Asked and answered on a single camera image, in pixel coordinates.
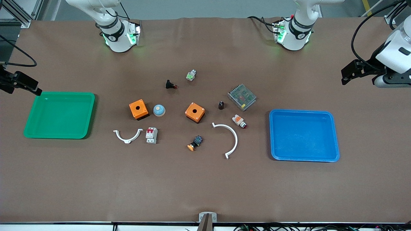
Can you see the yellow push button black body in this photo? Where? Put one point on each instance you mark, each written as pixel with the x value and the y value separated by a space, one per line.
pixel 194 143

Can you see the brown table cover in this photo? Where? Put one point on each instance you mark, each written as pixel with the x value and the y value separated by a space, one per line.
pixel 192 179

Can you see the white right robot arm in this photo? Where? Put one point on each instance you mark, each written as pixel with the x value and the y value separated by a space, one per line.
pixel 117 38

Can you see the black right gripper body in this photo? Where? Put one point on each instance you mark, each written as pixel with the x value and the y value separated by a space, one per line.
pixel 7 81

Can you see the small white curved clip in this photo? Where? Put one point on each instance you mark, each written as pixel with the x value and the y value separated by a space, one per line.
pixel 127 139

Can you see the orange button box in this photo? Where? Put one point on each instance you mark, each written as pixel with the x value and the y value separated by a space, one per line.
pixel 138 109
pixel 195 112

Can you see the black cylindrical capacitor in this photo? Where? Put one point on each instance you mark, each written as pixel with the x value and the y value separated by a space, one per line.
pixel 221 105

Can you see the red push button white body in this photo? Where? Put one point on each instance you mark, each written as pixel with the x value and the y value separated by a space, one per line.
pixel 239 121

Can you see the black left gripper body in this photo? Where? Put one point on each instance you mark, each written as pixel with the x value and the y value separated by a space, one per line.
pixel 371 66

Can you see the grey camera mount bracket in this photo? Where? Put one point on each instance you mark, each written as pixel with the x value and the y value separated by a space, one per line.
pixel 207 219

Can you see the green plastic tray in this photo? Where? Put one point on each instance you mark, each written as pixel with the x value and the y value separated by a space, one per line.
pixel 59 115

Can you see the blue white dome button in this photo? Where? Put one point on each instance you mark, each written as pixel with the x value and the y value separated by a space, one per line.
pixel 159 110

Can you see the white red circuit breaker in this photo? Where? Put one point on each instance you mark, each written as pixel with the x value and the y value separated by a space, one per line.
pixel 151 135

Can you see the metal mesh power supply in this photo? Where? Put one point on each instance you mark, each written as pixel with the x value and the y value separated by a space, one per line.
pixel 242 97

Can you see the blue plastic tray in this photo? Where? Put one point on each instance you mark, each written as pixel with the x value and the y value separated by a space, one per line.
pixel 303 136

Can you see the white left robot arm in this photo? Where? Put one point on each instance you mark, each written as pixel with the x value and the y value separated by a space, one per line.
pixel 297 38

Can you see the large white curved clip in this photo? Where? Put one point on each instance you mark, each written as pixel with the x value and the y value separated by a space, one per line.
pixel 235 136

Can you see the aluminium frame post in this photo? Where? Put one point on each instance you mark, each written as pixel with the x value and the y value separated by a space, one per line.
pixel 396 12
pixel 19 11

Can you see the green indicator light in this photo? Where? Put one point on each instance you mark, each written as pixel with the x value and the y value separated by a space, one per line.
pixel 191 75

